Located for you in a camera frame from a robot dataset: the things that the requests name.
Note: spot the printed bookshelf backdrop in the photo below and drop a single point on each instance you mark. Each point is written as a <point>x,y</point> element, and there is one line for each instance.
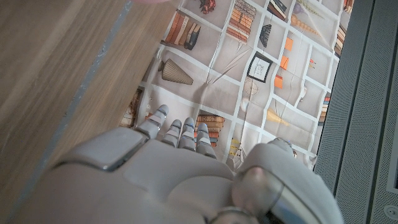
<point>224,81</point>

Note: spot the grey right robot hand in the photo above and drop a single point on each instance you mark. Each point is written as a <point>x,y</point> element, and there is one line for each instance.
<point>155,180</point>

